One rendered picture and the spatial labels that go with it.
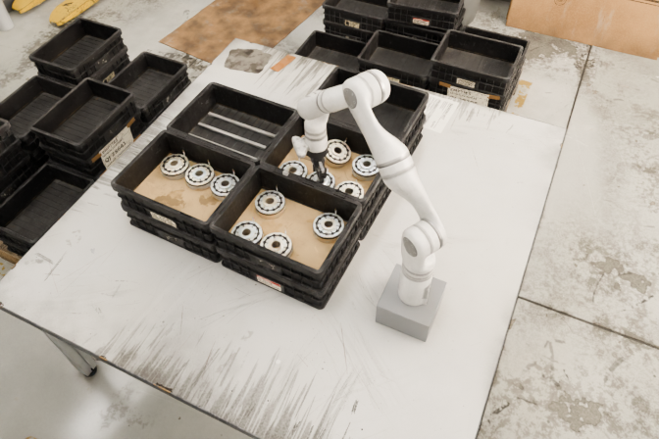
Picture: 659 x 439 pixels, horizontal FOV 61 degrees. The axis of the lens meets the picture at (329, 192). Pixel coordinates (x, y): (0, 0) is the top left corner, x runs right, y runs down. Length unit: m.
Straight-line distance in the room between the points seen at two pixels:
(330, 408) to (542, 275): 1.49
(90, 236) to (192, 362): 0.65
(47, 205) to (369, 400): 1.88
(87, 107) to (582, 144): 2.69
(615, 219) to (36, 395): 2.83
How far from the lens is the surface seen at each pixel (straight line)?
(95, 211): 2.28
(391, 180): 1.46
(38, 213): 2.99
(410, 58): 3.30
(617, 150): 3.60
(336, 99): 1.59
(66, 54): 3.49
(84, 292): 2.07
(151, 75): 3.34
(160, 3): 4.72
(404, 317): 1.74
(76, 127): 2.98
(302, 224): 1.88
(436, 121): 2.43
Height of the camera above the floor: 2.33
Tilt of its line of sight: 50 degrees down
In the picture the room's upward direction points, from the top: 2 degrees counter-clockwise
